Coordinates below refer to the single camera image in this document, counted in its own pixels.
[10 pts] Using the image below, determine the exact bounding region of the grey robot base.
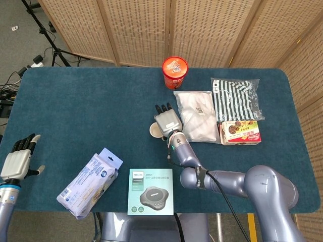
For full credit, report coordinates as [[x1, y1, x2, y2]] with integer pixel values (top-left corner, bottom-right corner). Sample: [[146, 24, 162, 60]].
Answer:
[[100, 212, 210, 242]]

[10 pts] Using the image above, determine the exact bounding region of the teal speaker product box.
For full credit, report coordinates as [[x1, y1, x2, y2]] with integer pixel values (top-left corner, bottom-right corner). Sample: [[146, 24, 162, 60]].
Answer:
[[127, 168, 175, 216]]

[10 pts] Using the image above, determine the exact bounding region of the white cloth package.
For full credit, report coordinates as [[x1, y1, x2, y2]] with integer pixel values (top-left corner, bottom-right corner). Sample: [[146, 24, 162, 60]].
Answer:
[[173, 90, 222, 144]]

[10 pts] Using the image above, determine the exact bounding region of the striped garment in plastic bag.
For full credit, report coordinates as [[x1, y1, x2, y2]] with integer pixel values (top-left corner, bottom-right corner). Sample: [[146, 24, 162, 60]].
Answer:
[[210, 78, 266, 123]]

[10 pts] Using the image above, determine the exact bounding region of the small white paper cup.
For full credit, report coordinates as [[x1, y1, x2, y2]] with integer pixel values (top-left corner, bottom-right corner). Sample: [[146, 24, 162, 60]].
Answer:
[[149, 122, 165, 139]]

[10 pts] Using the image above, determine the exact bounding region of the red round snack tub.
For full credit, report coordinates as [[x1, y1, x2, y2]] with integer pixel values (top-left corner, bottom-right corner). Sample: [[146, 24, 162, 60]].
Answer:
[[161, 56, 189, 90]]

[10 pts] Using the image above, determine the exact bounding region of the blue table mat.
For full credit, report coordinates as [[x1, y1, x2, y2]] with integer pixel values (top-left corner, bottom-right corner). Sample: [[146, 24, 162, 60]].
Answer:
[[0, 67, 321, 215]]

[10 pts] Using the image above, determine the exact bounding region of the yellow strip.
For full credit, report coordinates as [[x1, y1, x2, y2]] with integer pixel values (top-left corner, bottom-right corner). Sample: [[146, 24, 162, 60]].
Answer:
[[247, 213, 257, 242]]

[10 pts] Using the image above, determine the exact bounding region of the black tripod stand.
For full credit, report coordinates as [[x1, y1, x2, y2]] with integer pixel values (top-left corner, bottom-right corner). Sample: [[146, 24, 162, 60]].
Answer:
[[21, 0, 90, 68]]

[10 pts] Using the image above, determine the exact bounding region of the wooden woven folding screen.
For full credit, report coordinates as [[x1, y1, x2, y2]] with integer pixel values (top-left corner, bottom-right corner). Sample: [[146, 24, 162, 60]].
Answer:
[[37, 0, 323, 242]]

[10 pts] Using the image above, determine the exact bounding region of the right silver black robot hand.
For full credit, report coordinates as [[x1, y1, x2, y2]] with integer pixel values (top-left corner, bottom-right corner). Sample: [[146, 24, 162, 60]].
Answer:
[[154, 102, 184, 138]]

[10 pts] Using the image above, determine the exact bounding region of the lavender wet wipes pack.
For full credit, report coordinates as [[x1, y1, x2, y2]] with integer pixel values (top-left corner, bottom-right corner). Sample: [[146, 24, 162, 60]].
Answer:
[[56, 147, 124, 220]]

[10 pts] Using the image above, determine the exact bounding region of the red cookie box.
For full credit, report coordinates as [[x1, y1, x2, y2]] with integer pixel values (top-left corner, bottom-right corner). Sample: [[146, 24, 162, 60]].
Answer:
[[218, 120, 262, 146]]

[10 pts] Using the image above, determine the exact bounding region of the black floor cables bundle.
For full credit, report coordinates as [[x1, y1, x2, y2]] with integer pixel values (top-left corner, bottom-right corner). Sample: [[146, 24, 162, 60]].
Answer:
[[0, 66, 27, 119]]

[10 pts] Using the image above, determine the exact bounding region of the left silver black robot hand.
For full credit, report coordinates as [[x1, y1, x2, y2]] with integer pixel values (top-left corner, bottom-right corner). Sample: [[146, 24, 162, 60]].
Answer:
[[0, 134, 45, 181]]

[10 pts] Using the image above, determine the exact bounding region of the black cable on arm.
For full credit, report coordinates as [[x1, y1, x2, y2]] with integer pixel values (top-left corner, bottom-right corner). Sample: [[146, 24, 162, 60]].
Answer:
[[166, 141, 249, 242]]

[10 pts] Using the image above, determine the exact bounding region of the metal table leg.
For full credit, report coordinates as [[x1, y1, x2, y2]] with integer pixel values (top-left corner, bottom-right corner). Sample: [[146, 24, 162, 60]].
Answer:
[[216, 213, 224, 242]]

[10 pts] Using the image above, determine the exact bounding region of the white power strip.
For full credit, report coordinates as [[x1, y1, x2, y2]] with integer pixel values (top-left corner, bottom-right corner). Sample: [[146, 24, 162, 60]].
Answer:
[[26, 54, 45, 69]]

